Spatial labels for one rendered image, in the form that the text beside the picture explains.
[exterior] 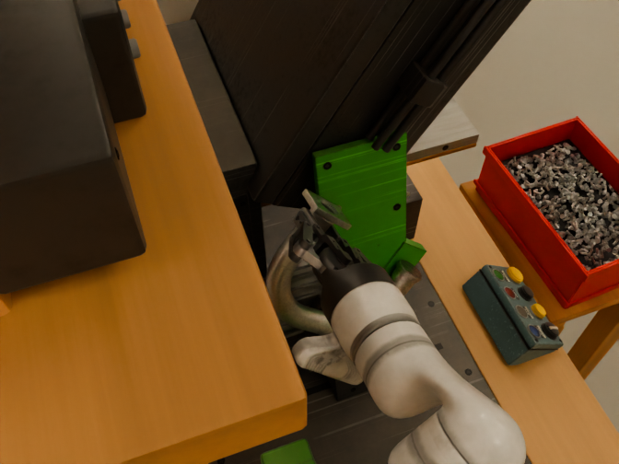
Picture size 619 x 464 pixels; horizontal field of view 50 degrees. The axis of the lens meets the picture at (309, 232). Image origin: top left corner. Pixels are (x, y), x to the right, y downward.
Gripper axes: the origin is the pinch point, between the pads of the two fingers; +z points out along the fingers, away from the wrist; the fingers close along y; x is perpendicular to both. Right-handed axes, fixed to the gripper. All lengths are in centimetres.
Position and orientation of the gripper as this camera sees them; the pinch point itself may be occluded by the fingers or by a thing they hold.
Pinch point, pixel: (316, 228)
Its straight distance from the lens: 73.9
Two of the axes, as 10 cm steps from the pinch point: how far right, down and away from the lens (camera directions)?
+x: -6.1, 7.4, 2.8
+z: -3.4, -5.7, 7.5
